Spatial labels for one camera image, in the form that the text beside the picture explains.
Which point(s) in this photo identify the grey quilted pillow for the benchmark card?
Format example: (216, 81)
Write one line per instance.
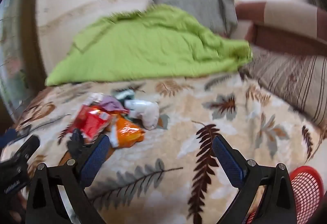
(199, 6)

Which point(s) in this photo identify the green quilt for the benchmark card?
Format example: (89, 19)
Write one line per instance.
(143, 45)

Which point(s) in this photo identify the striped floral pillow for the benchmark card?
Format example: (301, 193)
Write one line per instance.
(288, 78)

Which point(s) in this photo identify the orange snack packet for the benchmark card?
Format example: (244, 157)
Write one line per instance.
(125, 132)

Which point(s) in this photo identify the red snack packet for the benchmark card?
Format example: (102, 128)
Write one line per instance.
(90, 121)

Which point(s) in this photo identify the white knit glove green cuff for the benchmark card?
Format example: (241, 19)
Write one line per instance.
(150, 114)

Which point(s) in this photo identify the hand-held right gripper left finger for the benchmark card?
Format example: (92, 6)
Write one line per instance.
(94, 160)

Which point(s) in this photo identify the pink purple plastic bag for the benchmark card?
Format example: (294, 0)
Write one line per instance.
(112, 105)

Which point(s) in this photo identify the white plastic wrapper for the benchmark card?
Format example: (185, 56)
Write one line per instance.
(95, 97)

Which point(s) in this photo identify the brown wooden door frame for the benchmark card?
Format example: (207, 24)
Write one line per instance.
(33, 34)

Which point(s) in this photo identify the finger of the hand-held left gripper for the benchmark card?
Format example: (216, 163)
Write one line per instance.
(75, 143)
(26, 148)

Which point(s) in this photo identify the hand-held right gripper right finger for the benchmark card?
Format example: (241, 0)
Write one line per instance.
(230, 162)

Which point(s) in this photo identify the leaf print blanket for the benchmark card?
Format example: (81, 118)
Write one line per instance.
(178, 116)

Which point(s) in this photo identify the red plastic mesh basket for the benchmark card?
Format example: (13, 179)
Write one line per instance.
(306, 188)

